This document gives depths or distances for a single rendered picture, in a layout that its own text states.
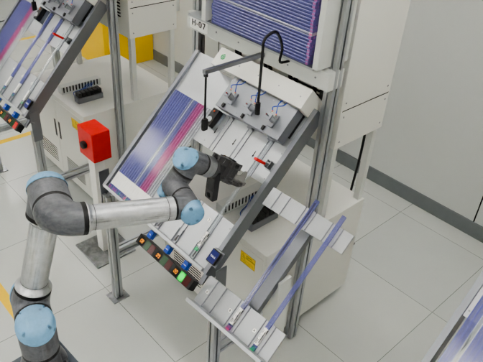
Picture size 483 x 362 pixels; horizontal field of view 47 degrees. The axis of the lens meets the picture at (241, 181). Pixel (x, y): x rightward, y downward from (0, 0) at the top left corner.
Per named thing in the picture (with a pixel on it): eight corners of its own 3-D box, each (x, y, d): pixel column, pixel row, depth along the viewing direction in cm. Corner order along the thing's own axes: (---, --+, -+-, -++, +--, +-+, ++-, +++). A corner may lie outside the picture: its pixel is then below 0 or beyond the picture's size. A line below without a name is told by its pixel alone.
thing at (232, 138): (269, 189, 203) (263, 184, 198) (163, 119, 241) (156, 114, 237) (320, 115, 203) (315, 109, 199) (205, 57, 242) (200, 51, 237)
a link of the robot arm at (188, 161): (165, 161, 177) (180, 139, 175) (187, 168, 186) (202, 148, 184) (178, 175, 173) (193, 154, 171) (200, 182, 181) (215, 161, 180)
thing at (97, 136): (98, 269, 296) (83, 144, 251) (75, 246, 310) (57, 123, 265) (136, 250, 310) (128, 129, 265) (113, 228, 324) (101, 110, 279)
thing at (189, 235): (208, 271, 200) (204, 268, 198) (111, 187, 239) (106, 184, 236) (238, 228, 200) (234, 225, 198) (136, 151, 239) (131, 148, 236)
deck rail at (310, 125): (214, 278, 201) (205, 274, 196) (210, 275, 202) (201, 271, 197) (324, 118, 202) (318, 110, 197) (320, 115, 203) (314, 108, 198)
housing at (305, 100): (315, 126, 204) (300, 108, 193) (228, 80, 233) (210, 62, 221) (327, 108, 204) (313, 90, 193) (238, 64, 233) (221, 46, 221)
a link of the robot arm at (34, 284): (11, 335, 175) (34, 192, 151) (6, 302, 186) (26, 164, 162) (50, 330, 182) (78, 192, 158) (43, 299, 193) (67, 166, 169)
